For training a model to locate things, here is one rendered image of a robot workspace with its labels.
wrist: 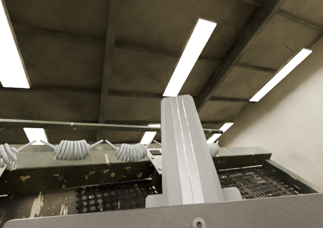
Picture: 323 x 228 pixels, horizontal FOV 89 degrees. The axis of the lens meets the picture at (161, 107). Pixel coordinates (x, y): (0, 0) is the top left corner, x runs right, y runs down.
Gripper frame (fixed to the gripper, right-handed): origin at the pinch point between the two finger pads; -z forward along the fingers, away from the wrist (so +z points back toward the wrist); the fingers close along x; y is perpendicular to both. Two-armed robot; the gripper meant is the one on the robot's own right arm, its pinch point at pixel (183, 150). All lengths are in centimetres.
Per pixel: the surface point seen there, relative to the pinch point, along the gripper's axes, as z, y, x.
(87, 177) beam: -26, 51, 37
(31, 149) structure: -55, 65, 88
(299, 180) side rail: -39, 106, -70
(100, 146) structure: -67, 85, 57
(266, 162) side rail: -56, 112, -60
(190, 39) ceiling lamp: -248, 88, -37
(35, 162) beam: -27, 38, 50
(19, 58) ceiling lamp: -201, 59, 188
